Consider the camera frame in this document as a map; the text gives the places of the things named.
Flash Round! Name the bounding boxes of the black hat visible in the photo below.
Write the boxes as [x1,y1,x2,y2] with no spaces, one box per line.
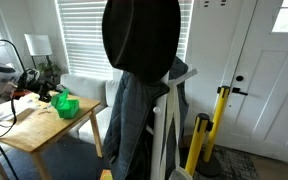
[102,0,181,83]

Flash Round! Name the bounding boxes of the potted green plant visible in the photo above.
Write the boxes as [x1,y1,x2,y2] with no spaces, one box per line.
[38,60,60,80]

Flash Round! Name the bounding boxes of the grey sofa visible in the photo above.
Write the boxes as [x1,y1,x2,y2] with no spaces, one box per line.
[0,73,122,168]

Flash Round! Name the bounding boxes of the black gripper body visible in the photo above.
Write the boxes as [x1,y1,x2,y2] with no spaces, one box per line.
[17,68,63,102]

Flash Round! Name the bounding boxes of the near yellow stanchion post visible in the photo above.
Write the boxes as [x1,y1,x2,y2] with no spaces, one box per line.
[185,113,213,176]

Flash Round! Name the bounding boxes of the yellow stanchion post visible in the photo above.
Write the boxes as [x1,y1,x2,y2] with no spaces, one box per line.
[185,113,213,176]
[196,86,230,177]

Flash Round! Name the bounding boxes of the far yellow stanchion post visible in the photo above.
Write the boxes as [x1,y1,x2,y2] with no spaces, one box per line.
[196,86,230,177]

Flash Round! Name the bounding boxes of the white papers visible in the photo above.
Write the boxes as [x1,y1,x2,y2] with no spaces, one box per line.
[0,100,38,122]

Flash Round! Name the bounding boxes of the wooden side table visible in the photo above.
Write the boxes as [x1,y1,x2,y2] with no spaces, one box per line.
[0,95,102,180]

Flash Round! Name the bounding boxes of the white window blinds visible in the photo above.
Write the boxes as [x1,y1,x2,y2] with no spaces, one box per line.
[56,0,188,79]

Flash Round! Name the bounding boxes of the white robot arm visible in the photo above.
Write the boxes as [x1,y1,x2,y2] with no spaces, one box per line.
[0,63,57,102]

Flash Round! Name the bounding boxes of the black door handle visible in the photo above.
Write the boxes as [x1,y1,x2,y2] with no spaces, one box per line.
[232,87,248,96]

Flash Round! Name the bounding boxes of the green plastic container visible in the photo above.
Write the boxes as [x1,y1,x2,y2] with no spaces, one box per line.
[51,89,79,119]

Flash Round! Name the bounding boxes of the white front door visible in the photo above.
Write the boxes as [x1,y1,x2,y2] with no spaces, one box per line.
[216,0,288,162]

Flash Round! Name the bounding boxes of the white coat rack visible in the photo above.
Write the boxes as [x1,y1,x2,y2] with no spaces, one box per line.
[150,69,198,180]

